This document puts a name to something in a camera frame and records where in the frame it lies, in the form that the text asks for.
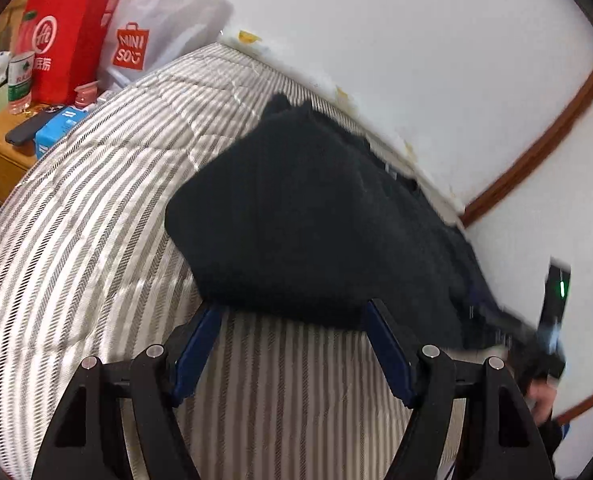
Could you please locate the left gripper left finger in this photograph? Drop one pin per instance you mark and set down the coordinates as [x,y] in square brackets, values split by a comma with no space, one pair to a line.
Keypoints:
[189,347]

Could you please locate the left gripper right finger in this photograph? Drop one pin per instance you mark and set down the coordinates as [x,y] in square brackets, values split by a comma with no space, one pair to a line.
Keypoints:
[395,348]

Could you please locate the black sweatshirt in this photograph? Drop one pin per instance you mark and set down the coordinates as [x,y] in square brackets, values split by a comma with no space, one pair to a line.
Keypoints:
[300,219]

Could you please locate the black sleeve forearm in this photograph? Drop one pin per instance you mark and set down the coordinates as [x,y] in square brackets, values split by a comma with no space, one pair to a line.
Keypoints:
[551,434]

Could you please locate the person's right hand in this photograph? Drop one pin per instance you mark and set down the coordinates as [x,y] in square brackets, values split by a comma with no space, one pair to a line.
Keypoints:
[542,395]

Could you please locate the striped mattress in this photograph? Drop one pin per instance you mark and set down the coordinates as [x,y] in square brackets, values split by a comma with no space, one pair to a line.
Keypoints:
[87,269]

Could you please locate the blue box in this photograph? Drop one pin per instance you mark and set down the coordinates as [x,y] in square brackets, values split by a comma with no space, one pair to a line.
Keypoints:
[60,123]

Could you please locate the wooden nightstand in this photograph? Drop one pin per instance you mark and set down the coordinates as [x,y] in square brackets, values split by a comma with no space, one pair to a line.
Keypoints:
[14,162]

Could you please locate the black phone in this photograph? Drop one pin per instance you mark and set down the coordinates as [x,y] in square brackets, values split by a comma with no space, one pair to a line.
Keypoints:
[26,131]

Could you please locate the small pink container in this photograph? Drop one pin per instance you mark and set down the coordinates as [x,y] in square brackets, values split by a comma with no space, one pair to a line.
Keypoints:
[86,94]

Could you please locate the plastic water bottle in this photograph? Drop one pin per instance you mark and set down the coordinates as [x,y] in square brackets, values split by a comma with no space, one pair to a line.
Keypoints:
[20,68]

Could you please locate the white Miniso plastic bag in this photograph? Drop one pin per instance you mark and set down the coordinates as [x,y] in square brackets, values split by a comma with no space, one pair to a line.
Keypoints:
[145,35]

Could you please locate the red paper shopping bag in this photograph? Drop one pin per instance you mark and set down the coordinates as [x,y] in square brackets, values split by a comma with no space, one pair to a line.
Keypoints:
[67,41]

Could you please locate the brown wooden door frame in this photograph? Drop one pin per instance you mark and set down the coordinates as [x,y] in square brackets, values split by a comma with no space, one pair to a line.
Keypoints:
[533,157]

